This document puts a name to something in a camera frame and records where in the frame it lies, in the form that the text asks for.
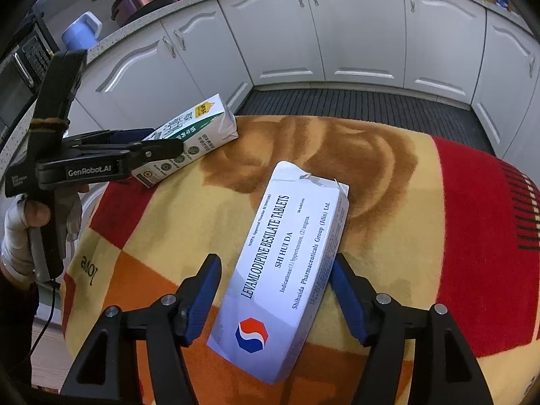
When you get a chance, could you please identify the green white milk carton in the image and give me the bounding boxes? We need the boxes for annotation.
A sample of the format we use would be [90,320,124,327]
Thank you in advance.
[132,93,238,187]

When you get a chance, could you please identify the white levamlodipine medicine box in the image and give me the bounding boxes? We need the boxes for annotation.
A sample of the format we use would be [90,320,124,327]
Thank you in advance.
[208,161,349,384]

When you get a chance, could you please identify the left hand white glove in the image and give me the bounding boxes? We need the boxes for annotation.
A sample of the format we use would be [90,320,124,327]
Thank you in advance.
[0,185,84,287]

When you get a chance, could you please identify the black microwave oven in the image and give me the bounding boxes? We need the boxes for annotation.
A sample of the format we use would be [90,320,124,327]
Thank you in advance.
[1,22,54,139]

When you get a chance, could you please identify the blue electric kettle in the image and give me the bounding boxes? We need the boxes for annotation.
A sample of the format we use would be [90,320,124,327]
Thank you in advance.
[61,11,103,50]

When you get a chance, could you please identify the colourful checked blanket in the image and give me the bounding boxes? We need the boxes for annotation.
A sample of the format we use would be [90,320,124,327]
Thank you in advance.
[60,114,540,405]

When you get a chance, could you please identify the white base cabinets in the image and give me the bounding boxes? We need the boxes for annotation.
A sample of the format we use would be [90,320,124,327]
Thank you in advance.
[71,0,539,177]

